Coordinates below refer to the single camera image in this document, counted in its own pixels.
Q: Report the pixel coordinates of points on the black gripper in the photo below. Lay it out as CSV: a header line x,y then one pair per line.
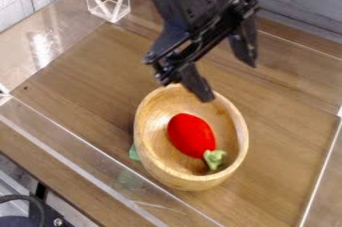
x,y
195,26

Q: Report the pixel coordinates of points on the red plush strawberry toy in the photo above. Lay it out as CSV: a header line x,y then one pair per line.
x,y
192,138

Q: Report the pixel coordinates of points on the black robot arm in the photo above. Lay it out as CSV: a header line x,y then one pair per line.
x,y
195,26

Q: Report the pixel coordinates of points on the wooden brown bowl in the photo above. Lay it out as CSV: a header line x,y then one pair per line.
x,y
175,169

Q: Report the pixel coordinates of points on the green block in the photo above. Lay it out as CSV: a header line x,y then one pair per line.
x,y
132,153

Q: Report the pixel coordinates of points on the black clamp base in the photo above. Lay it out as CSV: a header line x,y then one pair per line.
x,y
43,215

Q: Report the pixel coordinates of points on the clear acrylic corner bracket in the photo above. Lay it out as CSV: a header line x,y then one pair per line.
x,y
108,9

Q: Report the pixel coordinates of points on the clear acrylic tray wall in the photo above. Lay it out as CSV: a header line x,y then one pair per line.
x,y
67,122

